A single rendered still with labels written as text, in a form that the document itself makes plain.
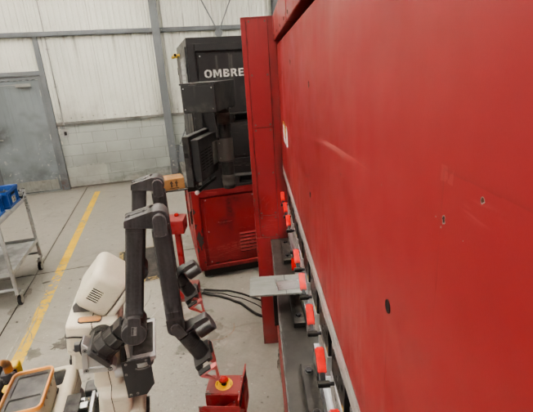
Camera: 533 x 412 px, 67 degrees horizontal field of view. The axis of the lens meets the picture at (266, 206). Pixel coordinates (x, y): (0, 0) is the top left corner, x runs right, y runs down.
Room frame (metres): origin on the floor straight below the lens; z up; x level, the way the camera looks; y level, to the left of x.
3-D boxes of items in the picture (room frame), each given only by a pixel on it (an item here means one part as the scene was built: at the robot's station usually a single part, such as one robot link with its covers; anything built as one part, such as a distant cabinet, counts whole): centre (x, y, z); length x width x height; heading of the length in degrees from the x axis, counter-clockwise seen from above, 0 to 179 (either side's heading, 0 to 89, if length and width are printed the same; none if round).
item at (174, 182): (3.73, 0.89, 1.04); 0.30 x 0.26 x 0.12; 14
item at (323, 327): (0.96, -0.18, 1.26); 0.15 x 0.09 x 0.17; 1
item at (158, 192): (1.56, 0.43, 1.40); 0.11 x 0.06 x 0.43; 14
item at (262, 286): (1.74, -0.02, 1.00); 0.26 x 0.18 x 0.01; 91
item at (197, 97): (3.00, 0.36, 1.53); 0.51 x 0.25 x 0.85; 168
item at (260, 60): (2.72, -0.34, 1.15); 0.85 x 0.25 x 2.30; 91
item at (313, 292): (1.16, -0.18, 1.26); 0.15 x 0.09 x 0.17; 1
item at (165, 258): (1.15, 0.33, 1.40); 0.11 x 0.06 x 0.43; 14
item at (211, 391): (1.29, 0.22, 0.75); 0.20 x 0.16 x 0.18; 174
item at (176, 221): (3.38, 0.82, 0.41); 0.25 x 0.20 x 0.83; 91
